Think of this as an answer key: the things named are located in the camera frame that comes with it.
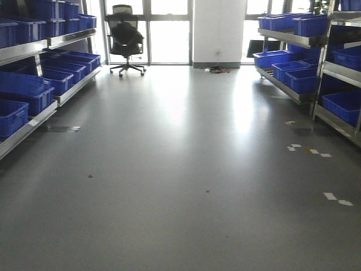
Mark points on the black office chair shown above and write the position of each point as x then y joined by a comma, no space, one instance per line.
124,37

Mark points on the right steel shelving rack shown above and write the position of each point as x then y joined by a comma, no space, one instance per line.
303,34

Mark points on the steel shelving rack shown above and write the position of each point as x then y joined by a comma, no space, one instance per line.
303,34
43,62

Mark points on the left steel shelving rack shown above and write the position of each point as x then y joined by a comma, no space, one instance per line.
43,62

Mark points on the near right steel rack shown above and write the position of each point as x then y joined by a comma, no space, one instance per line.
337,97

